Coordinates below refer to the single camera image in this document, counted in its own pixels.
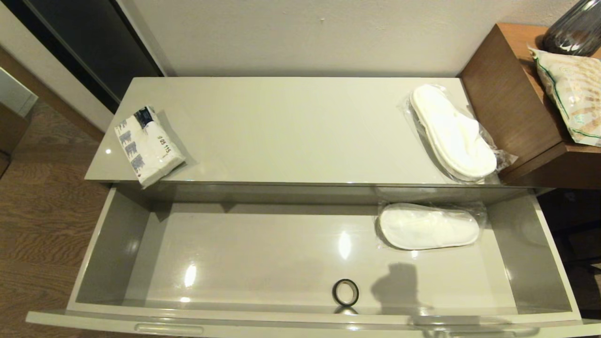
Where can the white cabinet drawer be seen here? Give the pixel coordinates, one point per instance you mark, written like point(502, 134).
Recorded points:
point(235, 263)

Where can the white blue tissue pack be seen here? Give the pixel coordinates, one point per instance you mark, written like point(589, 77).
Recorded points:
point(150, 150)

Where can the white plastic-wrapped slipper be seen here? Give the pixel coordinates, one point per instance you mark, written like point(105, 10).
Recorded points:
point(450, 131)
point(427, 226)

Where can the white glossy cabinet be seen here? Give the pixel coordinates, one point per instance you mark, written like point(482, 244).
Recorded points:
point(291, 131)

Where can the black tape roll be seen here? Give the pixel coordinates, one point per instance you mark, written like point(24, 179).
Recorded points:
point(335, 293)

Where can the brown wooden desk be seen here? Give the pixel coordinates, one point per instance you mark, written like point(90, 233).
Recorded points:
point(509, 108)

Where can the dark sliding door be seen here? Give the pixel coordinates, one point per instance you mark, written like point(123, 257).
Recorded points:
point(94, 47)

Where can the white green-trimmed snack bag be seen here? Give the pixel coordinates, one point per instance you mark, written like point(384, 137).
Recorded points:
point(573, 91)

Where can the white furniture panel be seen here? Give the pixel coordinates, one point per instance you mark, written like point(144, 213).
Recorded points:
point(14, 96)

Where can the dark ribbed glass vase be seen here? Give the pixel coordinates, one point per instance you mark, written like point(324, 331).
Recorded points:
point(577, 30)

